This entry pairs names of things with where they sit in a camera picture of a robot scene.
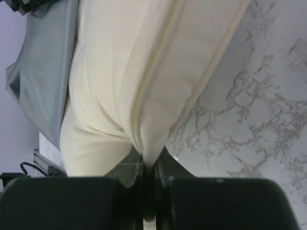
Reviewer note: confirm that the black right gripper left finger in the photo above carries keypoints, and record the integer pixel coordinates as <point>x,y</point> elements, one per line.
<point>110,202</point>

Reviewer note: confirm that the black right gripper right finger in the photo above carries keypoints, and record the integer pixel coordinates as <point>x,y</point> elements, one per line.
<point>186,202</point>

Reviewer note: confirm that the grey pillowcase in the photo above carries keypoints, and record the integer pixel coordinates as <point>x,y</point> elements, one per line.
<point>38,79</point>

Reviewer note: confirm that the beige pillow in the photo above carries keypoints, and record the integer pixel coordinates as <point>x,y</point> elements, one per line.
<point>138,67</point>

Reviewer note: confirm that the aluminium front extrusion rail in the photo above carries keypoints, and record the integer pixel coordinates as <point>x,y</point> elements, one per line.
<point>47,166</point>

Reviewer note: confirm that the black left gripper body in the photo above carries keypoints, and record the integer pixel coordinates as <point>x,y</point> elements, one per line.
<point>26,6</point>

